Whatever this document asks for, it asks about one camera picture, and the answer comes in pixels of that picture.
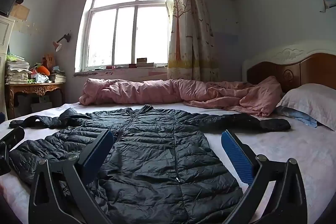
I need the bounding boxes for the black quilted down jacket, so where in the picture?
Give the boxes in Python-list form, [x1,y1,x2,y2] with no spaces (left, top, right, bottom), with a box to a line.
[10,105,290,223]

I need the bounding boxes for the carved wooden side table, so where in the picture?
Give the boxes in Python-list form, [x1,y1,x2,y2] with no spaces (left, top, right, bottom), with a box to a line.
[4,82,66,119]

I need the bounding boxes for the stack of papers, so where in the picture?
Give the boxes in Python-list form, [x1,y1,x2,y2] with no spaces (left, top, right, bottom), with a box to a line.
[5,53,31,84]

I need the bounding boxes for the orange plush toy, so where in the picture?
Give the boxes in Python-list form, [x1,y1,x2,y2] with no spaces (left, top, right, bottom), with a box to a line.
[36,65,50,77]

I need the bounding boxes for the small stack of books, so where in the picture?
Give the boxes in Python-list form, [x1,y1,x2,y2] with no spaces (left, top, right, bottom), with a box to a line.
[49,71,67,84]

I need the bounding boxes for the blue pillow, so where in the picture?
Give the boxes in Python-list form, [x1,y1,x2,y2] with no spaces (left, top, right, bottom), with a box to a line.
[275,106,318,128]

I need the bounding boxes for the pink rumpled duvet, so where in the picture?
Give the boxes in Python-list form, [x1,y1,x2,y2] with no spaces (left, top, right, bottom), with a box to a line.
[79,76,282,117]

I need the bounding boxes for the white wardrobe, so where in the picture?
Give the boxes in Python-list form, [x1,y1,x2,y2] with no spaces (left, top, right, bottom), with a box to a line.
[0,16,15,118]

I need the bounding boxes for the wooden bed headboard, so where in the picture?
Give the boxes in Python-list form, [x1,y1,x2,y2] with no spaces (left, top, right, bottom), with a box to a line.
[242,40,335,93]

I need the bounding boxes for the books on windowsill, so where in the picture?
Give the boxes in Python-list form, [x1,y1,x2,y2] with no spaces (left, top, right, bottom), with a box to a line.
[128,57,156,68]

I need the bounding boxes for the white framed window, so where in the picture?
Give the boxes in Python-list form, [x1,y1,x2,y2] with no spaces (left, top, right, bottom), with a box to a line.
[75,0,171,72]

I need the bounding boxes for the tree pattern curtain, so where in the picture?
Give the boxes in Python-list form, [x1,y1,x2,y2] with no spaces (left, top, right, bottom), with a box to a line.
[166,0,219,82]

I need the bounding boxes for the pink wall lamp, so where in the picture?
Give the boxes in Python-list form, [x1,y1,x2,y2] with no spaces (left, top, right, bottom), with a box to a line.
[52,33,71,52]

